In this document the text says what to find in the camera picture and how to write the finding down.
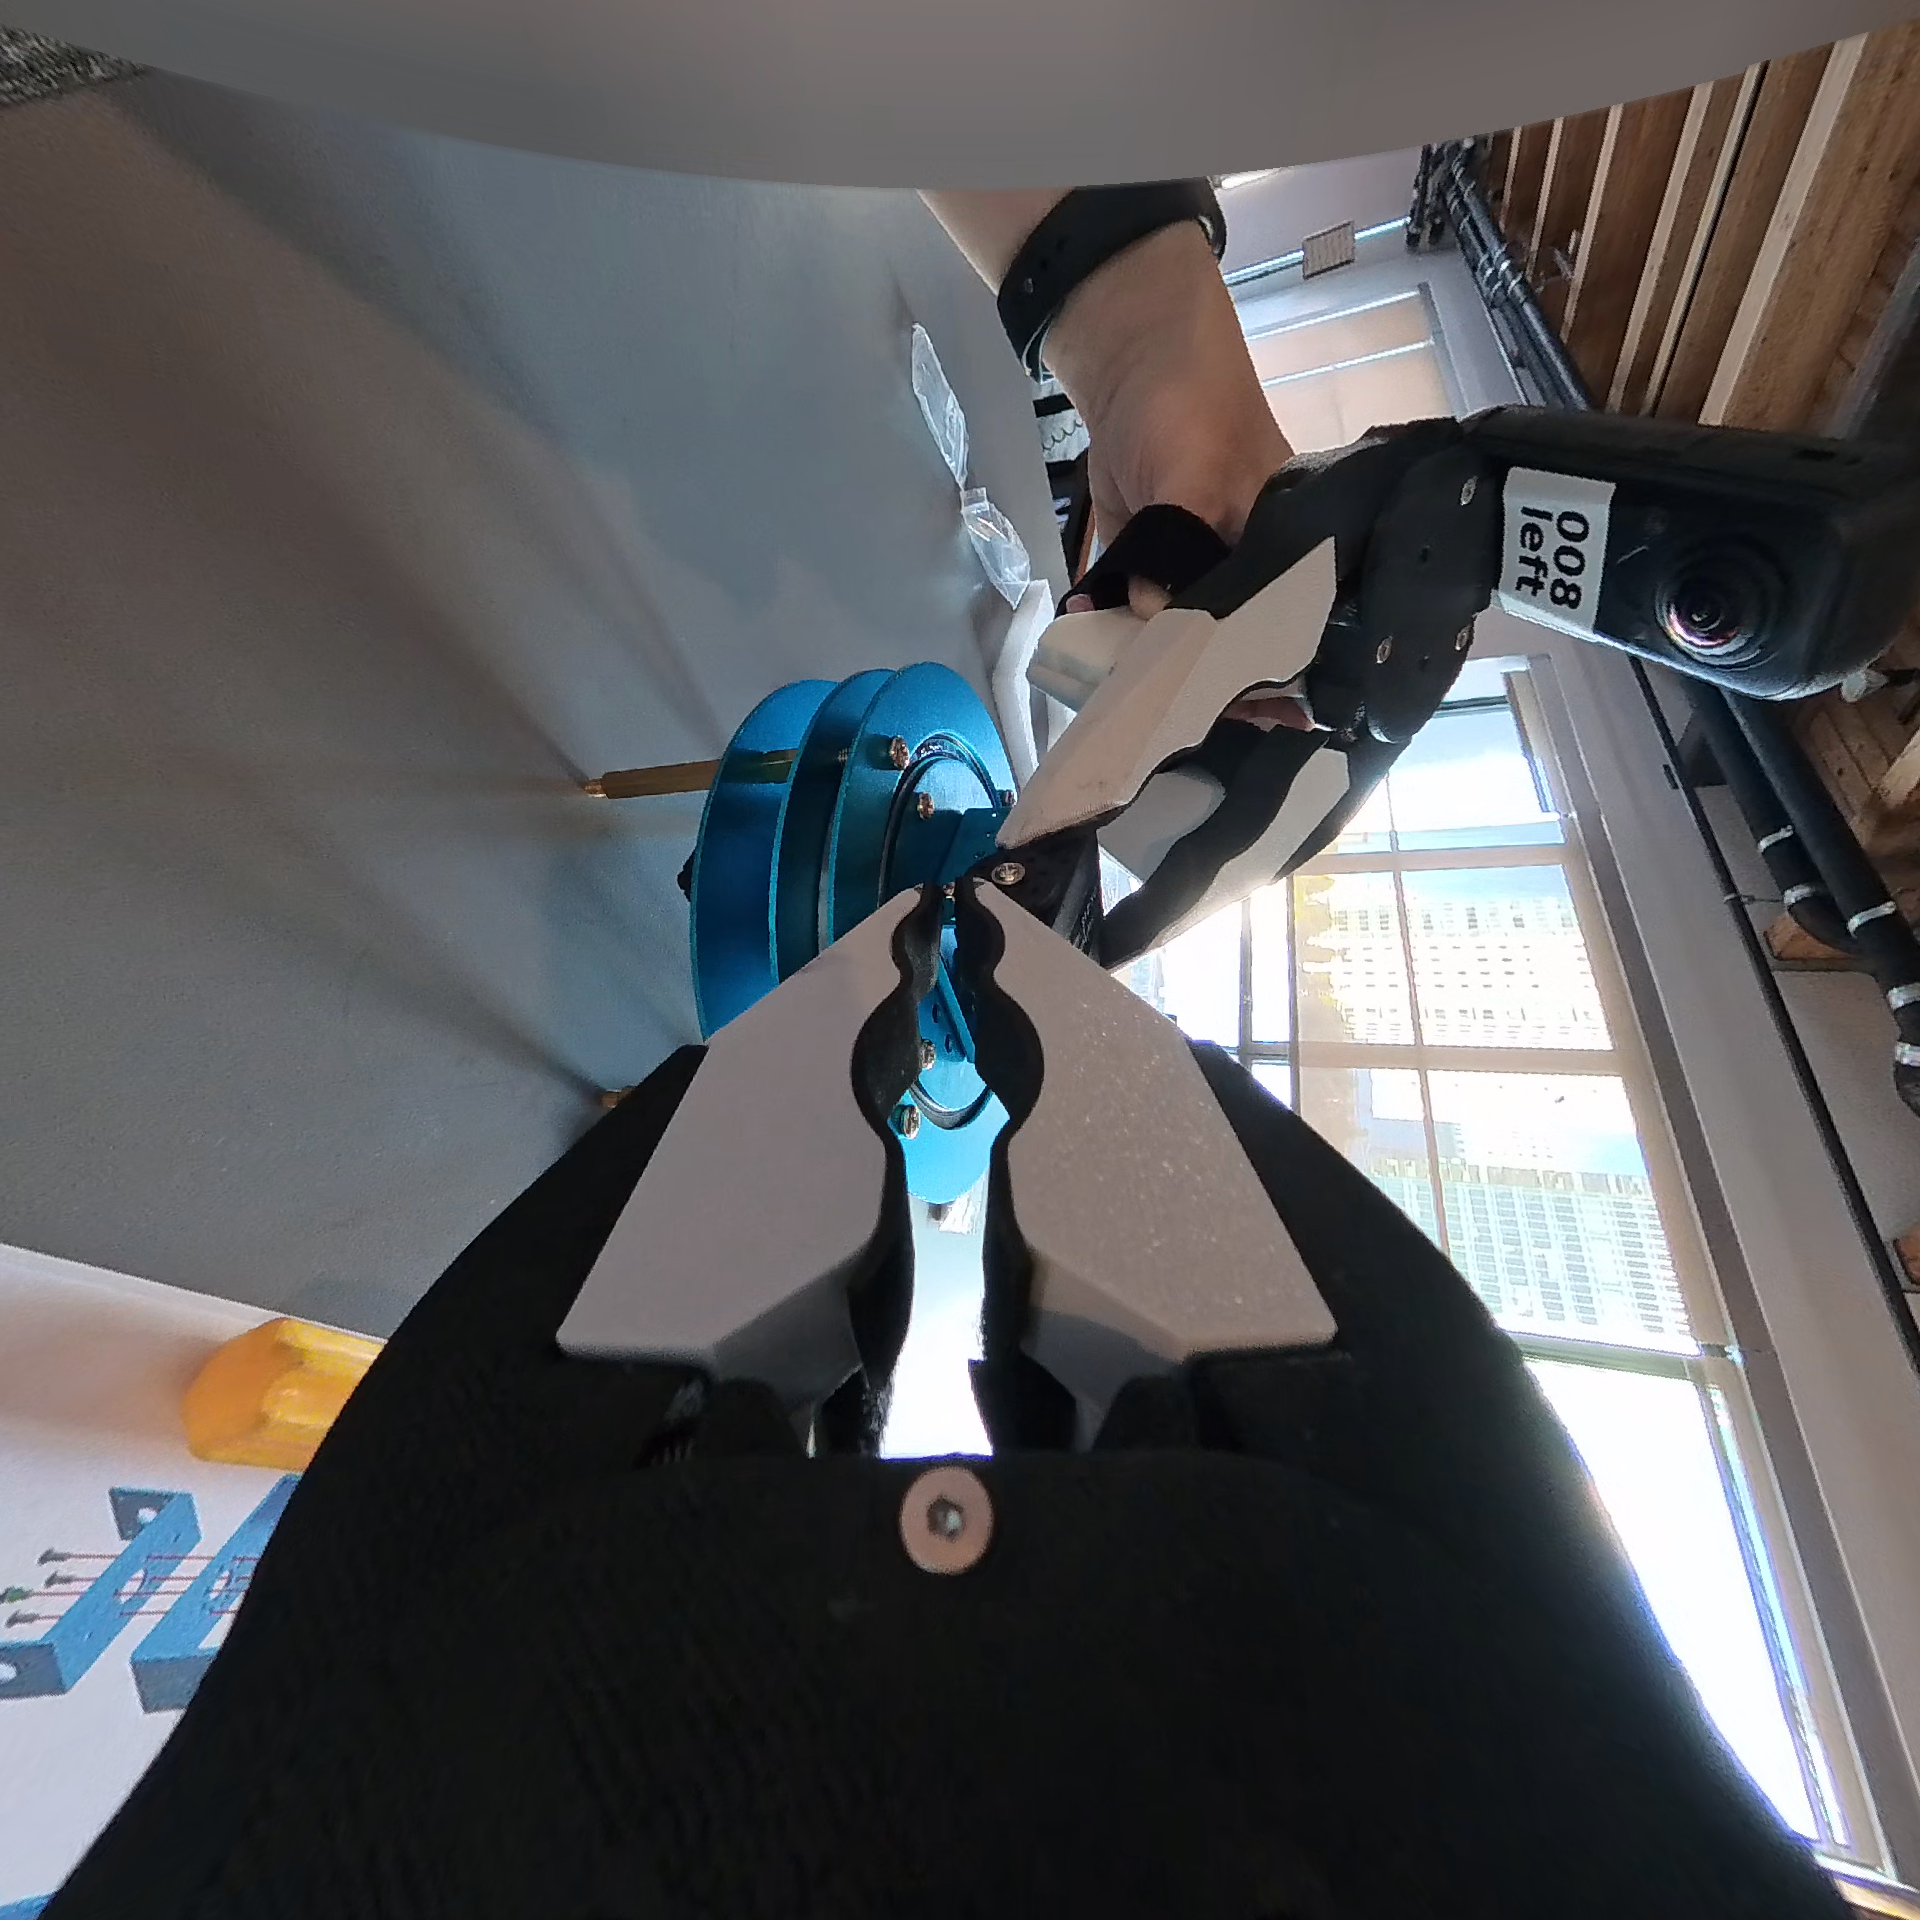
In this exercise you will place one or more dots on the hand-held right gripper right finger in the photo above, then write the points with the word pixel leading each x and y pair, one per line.
pixel 1155 1184

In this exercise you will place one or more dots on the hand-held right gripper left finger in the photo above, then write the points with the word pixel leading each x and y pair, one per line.
pixel 751 1200

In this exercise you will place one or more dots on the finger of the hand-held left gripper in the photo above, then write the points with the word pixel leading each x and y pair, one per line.
pixel 1171 674
pixel 1260 811

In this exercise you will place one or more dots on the black servo motor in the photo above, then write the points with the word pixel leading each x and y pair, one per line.
pixel 1064 892

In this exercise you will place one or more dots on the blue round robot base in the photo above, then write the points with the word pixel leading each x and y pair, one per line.
pixel 795 841

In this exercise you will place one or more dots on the person's left hand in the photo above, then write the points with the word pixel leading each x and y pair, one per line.
pixel 1171 405

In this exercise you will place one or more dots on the white foam piece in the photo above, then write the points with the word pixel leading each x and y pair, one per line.
pixel 1012 660

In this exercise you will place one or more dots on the large glass window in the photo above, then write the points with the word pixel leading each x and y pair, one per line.
pixel 1501 1050

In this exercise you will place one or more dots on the crumpled clear plastic wrap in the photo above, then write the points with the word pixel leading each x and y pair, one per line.
pixel 945 405

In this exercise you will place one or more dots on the black wristband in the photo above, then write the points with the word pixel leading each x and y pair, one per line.
pixel 1111 225

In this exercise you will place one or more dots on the printed assembly instruction manual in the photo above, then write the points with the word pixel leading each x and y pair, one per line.
pixel 90 1395

